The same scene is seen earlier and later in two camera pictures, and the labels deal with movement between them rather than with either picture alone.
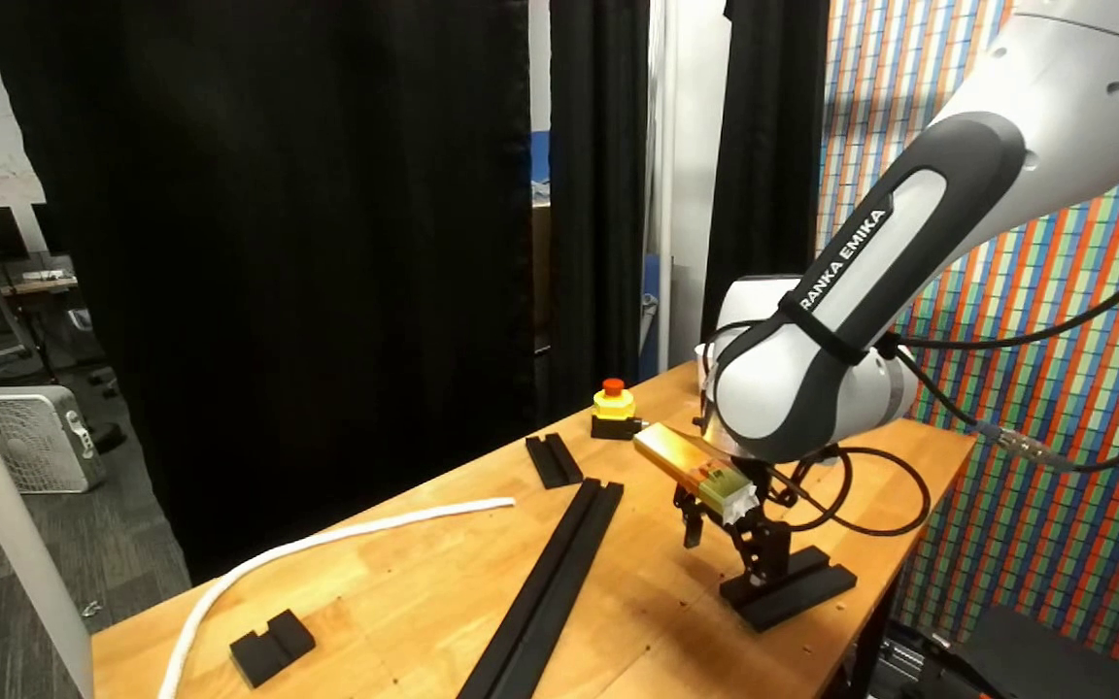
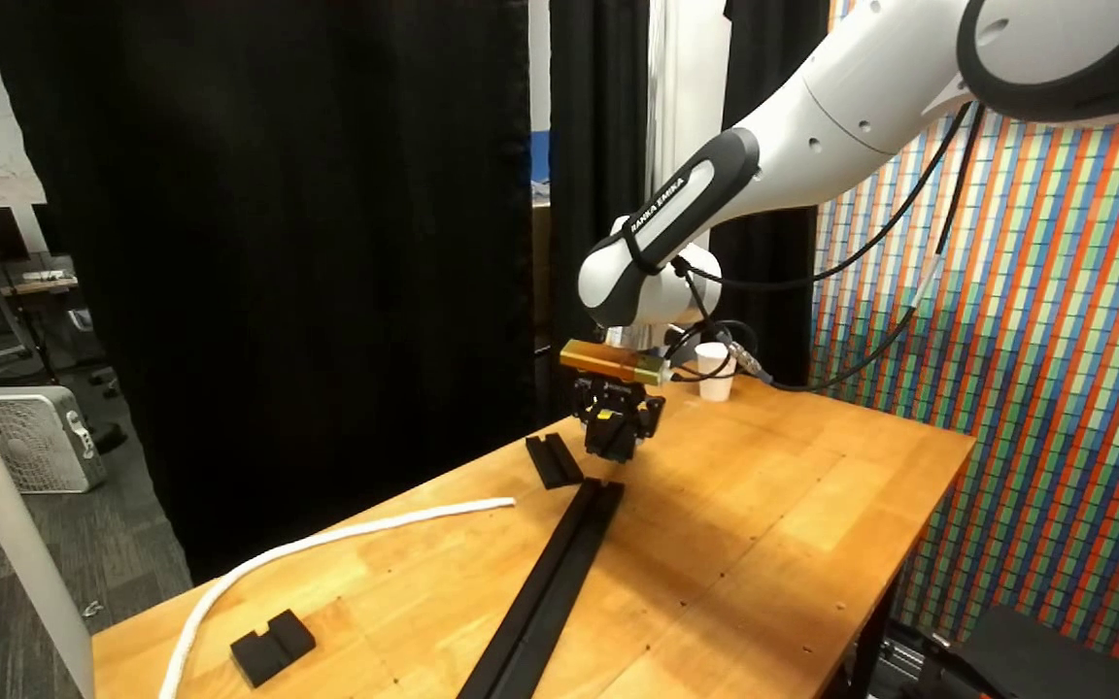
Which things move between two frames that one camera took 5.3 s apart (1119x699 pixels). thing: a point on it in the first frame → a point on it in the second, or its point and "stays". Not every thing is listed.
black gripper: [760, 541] → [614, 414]
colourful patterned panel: [1057, 342] stays
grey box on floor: [40, 432] stays
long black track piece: [514, 660] stays
